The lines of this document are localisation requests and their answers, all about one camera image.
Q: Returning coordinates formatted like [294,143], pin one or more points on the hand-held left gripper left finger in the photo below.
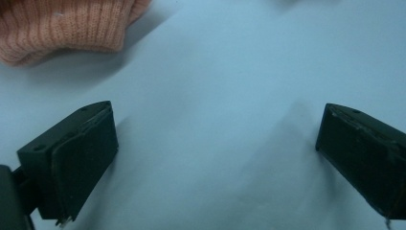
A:
[79,159]

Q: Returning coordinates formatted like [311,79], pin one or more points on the light grey table mat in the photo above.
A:
[217,96]

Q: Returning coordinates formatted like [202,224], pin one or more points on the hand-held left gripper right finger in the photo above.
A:
[367,159]

